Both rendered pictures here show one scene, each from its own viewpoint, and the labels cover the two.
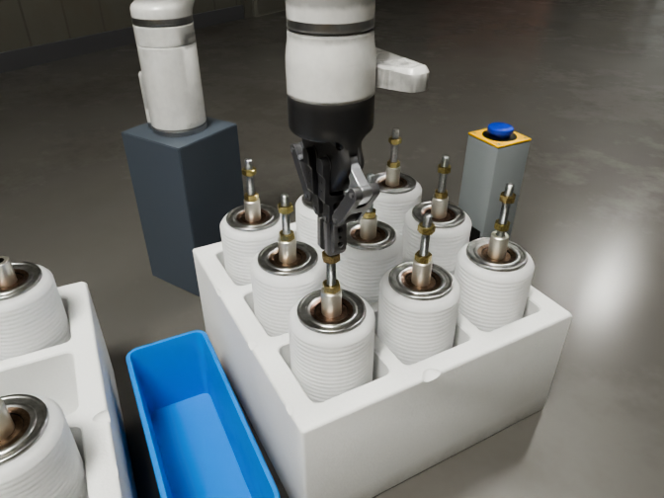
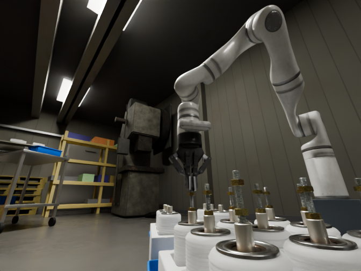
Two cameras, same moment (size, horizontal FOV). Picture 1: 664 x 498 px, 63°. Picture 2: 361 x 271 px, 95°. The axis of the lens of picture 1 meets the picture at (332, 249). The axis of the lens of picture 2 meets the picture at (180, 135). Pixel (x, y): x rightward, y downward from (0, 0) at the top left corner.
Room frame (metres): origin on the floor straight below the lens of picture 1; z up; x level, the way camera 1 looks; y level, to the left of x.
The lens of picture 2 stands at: (0.56, -0.47, 0.31)
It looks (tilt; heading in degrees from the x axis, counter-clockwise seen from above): 21 degrees up; 105
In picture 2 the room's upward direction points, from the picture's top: 1 degrees counter-clockwise
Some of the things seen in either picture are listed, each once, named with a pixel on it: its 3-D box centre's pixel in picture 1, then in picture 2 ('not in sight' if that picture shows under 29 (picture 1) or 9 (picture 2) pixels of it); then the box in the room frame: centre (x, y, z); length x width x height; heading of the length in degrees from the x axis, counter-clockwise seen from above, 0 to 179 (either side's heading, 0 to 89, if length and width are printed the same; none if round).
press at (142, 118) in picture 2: not in sight; (142, 149); (-1.28, 2.88, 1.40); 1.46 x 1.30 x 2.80; 147
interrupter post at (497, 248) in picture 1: (498, 245); (244, 237); (0.57, -0.21, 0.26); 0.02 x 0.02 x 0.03
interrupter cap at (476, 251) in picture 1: (496, 254); (246, 249); (0.57, -0.21, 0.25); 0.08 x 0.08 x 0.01
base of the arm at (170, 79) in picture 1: (172, 77); (324, 174); (0.90, 0.26, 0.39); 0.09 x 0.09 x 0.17; 57
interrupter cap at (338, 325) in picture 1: (331, 310); (192, 223); (0.46, 0.00, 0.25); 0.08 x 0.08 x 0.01
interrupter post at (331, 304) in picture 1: (331, 301); (192, 218); (0.46, 0.00, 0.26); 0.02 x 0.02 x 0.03
